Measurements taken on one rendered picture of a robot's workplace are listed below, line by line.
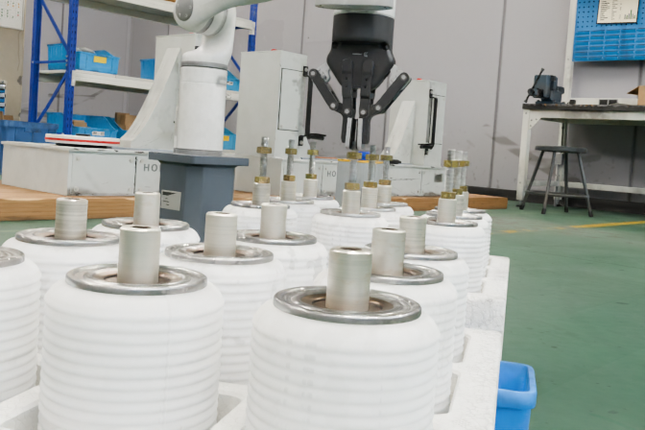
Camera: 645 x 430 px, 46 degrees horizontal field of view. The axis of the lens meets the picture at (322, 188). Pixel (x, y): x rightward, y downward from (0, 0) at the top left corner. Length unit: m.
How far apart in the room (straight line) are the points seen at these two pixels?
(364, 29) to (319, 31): 7.25
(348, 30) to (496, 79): 5.93
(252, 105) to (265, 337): 3.58
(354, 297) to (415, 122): 4.48
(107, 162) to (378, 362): 2.83
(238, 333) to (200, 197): 0.99
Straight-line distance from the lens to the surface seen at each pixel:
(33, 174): 3.30
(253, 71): 3.95
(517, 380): 0.85
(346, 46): 0.94
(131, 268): 0.42
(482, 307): 0.86
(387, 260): 0.50
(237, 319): 0.50
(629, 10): 6.28
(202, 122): 1.50
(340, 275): 0.38
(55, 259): 0.55
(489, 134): 6.81
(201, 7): 1.50
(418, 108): 4.84
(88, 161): 3.10
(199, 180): 1.48
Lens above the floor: 0.33
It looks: 3 degrees down
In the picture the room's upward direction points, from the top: 4 degrees clockwise
